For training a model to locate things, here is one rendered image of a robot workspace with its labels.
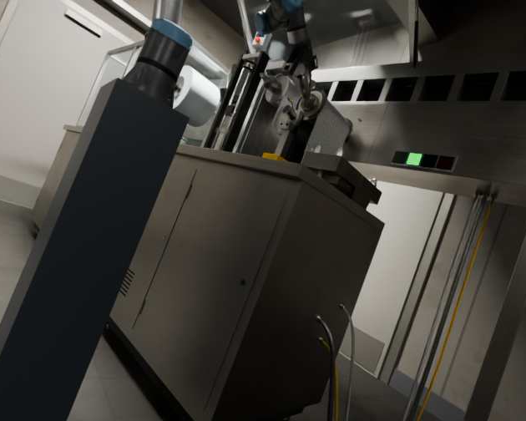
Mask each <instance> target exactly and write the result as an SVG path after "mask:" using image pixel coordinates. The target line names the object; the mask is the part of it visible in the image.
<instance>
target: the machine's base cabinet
mask: <svg viewBox="0 0 526 421"><path fill-rule="evenodd" d="M80 135H81V134H80V133H75V132H71V131H66V133H65V135H64V137H63V140H62V143H61V145H60V146H59V149H58V152H57V154H56V156H55V158H54V161H53V163H52V166H51V168H50V170H49V172H48V175H47V178H46V180H45V181H44V184H43V187H42V189H41V191H40V193H39V196H38V198H37V201H36V203H35V205H34V207H33V210H32V213H31V215H30V217H31V218H32V220H33V221H34V225H33V227H34V228H35V229H36V232H35V233H37V234H38V233H39V231H40V229H41V226H42V224H43V221H44V219H45V216H46V215H47V213H48V209H49V207H50V205H51V203H52V201H53V198H54V196H55V193H56V191H57V189H58V186H59V183H60V181H61V179H62V177H63V174H64V171H65V170H66V168H67V165H68V162H69V160H70V158H71V156H72V153H73V151H74V148H75V146H76V144H77V142H78V138H79V136H80ZM381 234H382V232H381V231H379V230H378V229H376V228H375V227H373V226H371V225H370V224H368V223H367V222H365V221H364V220H363V219H361V218H359V217H358V216H356V215H354V214H353V213H351V212H350V211H349V210H347V209H346V208H344V207H342V206H341V205H339V204H337V203H336V202H335V201H334V200H332V199H330V198H329V197H327V196H326V195H323V194H322V193H321V192H320V191H318V190H316V189H315V188H313V187H312V186H310V185H308V184H307V183H306V182H304V181H303V180H296V179H292V178H287V177H284V176H279V175H272V174H268V173H264V172H260V171H256V170H248V169H244V168H240V167H236V166H232V165H225V164H221V163H217V162H213V161H208V160H202V159H197V158H193V157H189V156H185V155H177V154H175V155H174V158H173V160H172V163H171V165H170V168H169V171H168V173H167V175H166V177H165V179H164V183H163V185H162V187H161V190H160V192H159V195H158V198H157V200H156V202H155V204H154V208H153V210H152V212H151V214H150V217H149V220H148V222H147V225H146V227H145V228H144V232H143V235H142V236H141V239H140V241H139V244H138V247H137V249H136V251H135V253H134V257H133V259H132V261H131V263H130V266H129V269H128V271H127V273H126V276H125V278H124V281H123V284H122V286H121V288H120V290H119V294H118V296H117V298H116V300H115V303H114V306H113V308H112V311H111V313H110V315H109V318H108V321H107V322H106V325H105V326H106V328H108V329H113V331H114V332H115V333H116V335H117V336H118V337H119V339H120V340H121V342H122V343H123V344H124V345H125V347H126V348H127V349H128V350H129V352H130V353H131V354H132V355H133V357H134V358H135V360H136V361H137V362H138V364H139V365H140V366H141V368H142V369H143V370H144V371H145V372H146V374H147V375H148V376H149V378H150V379H151V380H152V382H153V383H154V385H155V386H156V387H157V389H158V390H159V391H160V392H161V393H162V394H163V396H164V397H165V399H166V400H167V401H168V402H169V404H170V405H171V407H172V408H173V409H174V411H175V412H176V413H177V414H178V415H179V416H180V418H181V419H182V421H276V420H279V419H284V420H289V419H290V418H291V416H293V415H296V414H299V413H302V412H303V409H304V407H307V406H311V405H313V404H317V403H319V402H320V401H321V398H322V395H323V393H324V391H325V388H326V384H327V382H328V379H329V377H330V371H331V355H330V353H329V352H328V350H327V348H326V346H325V345H324V343H321V342H319V340H320V337H324V338H325V339H326V340H325V342H326V344H327V345H328V347H330V346H329V341H328V338H327V335H326V331H325V329H324V327H323V326H322V325H321V324H320V323H319V322H317V321H316V319H317V317H318V316H319V315H320V314H321V315H322V316H324V321H325V322H326V324H327V325H328V327H329V328H330V331H331V335H332V338H333V341H334V347H335V356H336V357H337V354H338V352H339V349H340V347H341V343H342V340H343V338H344V336H345V333H346V330H347V327H348V324H349V319H348V317H347V314H346V313H345V311H344V310H343V309H341V308H339V306H340V304H341V303H342V302H343V303H345V305H346V306H345V308H346V309H347V310H348V312H349V314H350V316H351V317H352V313H353V311H354V308H355V305H356V304H357V299H358V297H359V295H360V292H361V289H362V286H363V283H364V281H365V278H366V276H367V272H368V269H369V267H370V265H371V262H372V258H373V256H374V253H375V251H376V249H377V244H378V242H379V240H380V237H381Z"/></svg>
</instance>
